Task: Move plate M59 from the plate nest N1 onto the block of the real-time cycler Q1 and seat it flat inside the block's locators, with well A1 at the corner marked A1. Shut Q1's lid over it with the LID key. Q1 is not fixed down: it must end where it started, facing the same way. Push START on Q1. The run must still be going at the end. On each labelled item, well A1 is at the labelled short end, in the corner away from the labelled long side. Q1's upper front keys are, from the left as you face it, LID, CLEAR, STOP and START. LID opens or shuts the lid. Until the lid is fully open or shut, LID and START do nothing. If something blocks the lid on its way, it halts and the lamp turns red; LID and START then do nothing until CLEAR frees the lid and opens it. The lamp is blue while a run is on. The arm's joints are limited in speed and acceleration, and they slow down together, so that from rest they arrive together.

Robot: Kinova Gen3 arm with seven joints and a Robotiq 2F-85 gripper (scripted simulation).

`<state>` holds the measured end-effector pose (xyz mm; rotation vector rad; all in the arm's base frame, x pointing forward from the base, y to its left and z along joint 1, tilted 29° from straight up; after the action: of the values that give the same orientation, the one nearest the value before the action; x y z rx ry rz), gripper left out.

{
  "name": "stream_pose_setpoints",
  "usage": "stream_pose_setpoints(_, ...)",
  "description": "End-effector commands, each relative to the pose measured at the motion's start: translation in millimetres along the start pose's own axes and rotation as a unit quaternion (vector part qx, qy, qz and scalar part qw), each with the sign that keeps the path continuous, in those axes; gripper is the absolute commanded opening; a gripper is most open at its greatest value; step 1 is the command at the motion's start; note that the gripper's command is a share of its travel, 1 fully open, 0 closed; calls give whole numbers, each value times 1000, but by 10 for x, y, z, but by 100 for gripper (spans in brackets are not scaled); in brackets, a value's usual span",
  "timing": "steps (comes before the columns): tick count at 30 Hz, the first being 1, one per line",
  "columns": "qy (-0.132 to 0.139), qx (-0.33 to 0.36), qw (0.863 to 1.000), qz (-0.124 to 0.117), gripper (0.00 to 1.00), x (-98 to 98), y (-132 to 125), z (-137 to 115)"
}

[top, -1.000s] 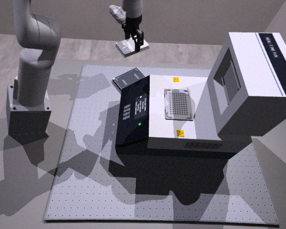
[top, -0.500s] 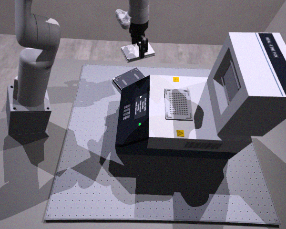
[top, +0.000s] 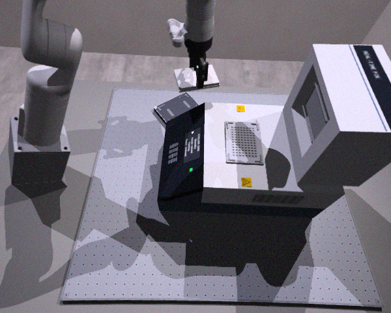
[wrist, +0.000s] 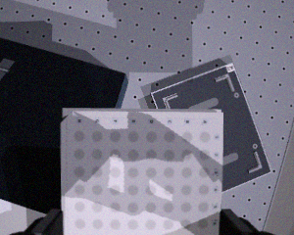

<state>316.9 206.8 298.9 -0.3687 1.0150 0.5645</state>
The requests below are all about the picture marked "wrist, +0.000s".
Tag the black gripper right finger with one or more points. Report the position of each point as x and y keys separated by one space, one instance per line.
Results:
x=231 y=224

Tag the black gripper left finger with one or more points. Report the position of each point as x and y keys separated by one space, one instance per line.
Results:
x=51 y=224

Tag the grey well plate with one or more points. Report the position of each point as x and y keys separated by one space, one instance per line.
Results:
x=141 y=171

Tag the grey perforated base plate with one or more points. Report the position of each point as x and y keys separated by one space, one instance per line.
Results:
x=158 y=43

